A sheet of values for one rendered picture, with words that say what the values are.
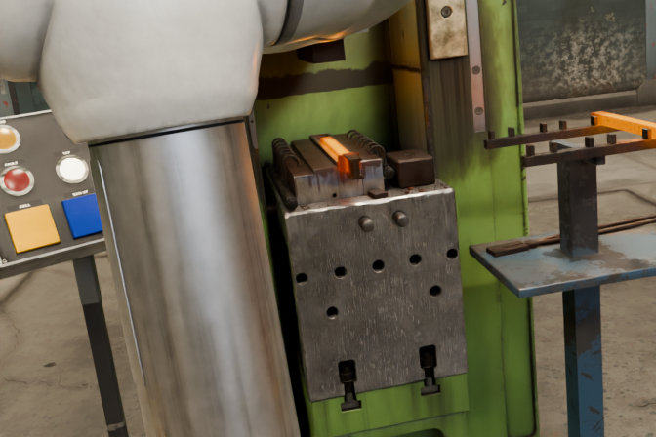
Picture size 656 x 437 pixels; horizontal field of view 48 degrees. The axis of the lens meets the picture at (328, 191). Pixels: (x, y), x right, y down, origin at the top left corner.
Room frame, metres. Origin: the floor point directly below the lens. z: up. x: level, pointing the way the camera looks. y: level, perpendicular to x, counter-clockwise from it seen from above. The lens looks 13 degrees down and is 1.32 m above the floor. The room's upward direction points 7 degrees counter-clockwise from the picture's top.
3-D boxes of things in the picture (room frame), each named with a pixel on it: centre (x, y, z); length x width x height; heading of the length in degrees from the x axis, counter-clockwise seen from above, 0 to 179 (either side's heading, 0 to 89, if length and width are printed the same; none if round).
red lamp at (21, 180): (1.32, 0.56, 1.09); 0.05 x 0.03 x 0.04; 98
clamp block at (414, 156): (1.69, -0.20, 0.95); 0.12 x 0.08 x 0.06; 8
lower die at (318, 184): (1.81, 0.00, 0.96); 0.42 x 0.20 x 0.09; 8
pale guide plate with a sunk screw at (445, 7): (1.77, -0.32, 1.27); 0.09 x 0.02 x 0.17; 98
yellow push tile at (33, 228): (1.28, 0.53, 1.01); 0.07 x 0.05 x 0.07; 123
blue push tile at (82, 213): (1.34, 0.45, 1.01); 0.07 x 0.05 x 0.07; 123
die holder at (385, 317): (1.83, -0.05, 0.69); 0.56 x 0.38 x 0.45; 8
